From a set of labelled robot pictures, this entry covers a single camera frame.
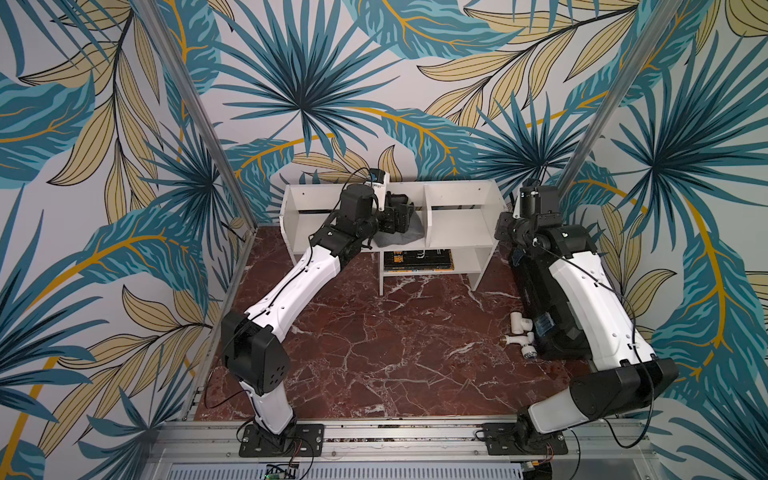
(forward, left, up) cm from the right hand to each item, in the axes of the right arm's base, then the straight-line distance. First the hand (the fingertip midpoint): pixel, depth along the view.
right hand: (508, 221), depth 76 cm
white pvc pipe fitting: (-17, -10, -32) cm, 37 cm away
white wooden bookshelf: (+9, +9, -8) cm, 15 cm away
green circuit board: (-49, +59, -34) cm, 84 cm away
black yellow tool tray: (+3, +21, -19) cm, 29 cm away
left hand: (+4, +28, +2) cm, 29 cm away
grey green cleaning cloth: (+2, +23, -6) cm, 24 cm away
